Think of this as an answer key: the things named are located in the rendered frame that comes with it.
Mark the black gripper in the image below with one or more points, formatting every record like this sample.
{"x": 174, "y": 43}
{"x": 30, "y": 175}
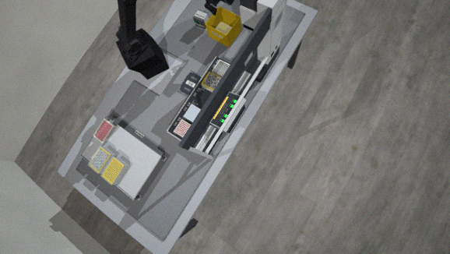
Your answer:
{"x": 210, "y": 7}

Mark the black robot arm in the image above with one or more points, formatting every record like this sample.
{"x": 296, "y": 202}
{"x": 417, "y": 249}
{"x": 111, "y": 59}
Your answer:
{"x": 127, "y": 30}

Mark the white well plate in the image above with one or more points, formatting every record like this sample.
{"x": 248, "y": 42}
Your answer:
{"x": 192, "y": 112}

